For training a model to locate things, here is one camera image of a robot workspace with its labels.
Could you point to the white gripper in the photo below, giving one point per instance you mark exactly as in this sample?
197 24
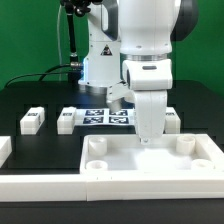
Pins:
145 84

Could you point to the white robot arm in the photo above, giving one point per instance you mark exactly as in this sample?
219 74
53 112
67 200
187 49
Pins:
128 57

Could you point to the white desk tabletop panel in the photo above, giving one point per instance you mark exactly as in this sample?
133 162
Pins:
170 153

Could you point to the fiducial marker sheet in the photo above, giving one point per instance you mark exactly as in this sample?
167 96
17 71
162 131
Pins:
94 117

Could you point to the white L-shaped obstacle fence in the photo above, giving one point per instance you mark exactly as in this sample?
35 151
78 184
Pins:
107 185

